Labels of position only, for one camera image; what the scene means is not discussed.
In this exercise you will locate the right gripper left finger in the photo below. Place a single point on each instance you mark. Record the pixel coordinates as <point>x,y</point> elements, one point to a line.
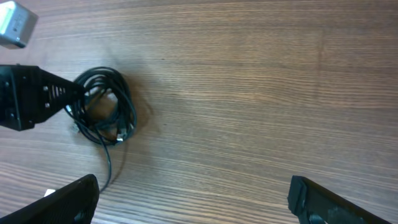
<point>74,203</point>

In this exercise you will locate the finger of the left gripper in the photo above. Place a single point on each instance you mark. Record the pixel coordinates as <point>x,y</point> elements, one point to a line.
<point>55,93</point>

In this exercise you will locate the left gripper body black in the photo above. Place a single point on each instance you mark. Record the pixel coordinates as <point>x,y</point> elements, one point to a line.
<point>18,96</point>

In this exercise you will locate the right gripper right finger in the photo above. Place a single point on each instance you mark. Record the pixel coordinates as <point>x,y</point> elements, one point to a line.
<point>311,203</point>

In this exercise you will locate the black USB cable thin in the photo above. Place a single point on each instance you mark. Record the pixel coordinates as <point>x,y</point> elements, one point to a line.
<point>121,123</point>

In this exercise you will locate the black USB cable long tail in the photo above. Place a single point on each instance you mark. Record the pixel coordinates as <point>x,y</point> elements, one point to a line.
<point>108,160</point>

